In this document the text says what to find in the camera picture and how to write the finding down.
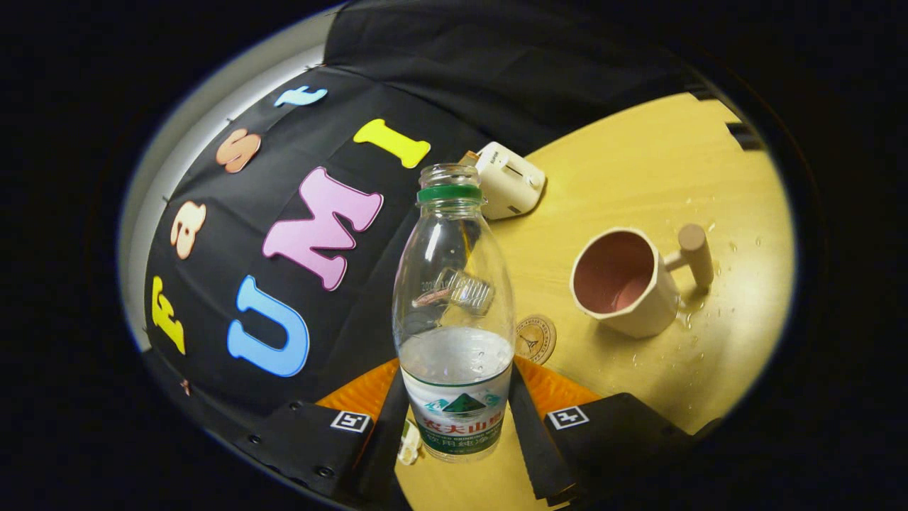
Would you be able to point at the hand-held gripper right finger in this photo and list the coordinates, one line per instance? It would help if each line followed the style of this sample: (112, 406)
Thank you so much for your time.
(532, 447)

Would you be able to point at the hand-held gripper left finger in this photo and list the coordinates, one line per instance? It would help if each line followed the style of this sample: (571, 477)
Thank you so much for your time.
(383, 447)

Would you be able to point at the clear plastic bottle green label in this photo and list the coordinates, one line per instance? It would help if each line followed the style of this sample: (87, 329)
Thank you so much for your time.
(454, 369)

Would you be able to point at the round cork coaster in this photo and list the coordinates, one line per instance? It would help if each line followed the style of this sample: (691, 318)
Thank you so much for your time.
(538, 339)

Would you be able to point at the black backdrop cloth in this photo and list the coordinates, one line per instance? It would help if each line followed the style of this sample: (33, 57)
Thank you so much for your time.
(284, 397)

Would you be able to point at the white toaster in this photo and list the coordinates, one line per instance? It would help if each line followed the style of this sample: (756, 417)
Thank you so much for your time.
(511, 181)

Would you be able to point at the wooden table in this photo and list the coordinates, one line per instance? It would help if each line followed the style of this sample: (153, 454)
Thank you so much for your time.
(638, 177)

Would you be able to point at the brown toast slice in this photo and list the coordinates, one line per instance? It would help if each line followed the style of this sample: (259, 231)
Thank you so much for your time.
(469, 157)

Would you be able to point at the black table clamp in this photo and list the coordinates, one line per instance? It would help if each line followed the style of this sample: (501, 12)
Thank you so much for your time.
(745, 136)

